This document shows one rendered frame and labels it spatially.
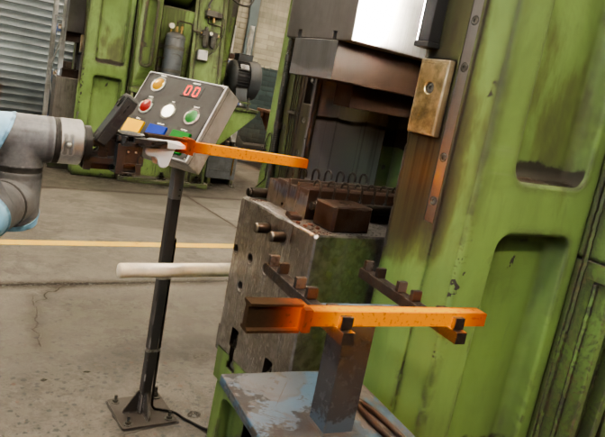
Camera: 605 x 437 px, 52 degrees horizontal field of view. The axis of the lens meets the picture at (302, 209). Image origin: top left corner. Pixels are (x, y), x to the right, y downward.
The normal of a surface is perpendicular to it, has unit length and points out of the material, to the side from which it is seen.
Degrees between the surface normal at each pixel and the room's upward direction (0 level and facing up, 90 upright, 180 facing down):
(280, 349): 90
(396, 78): 90
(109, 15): 89
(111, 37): 89
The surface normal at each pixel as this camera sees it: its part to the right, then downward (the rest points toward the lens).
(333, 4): -0.83, -0.05
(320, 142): 0.53, 0.26
